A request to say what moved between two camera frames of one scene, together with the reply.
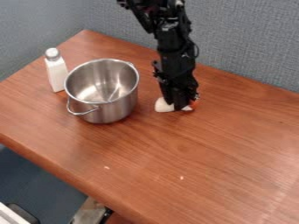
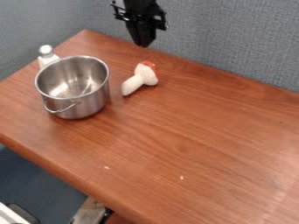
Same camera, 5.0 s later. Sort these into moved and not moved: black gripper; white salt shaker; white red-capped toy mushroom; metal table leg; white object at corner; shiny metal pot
Moved: white red-capped toy mushroom; black gripper; white salt shaker; shiny metal pot
Not moved: white object at corner; metal table leg
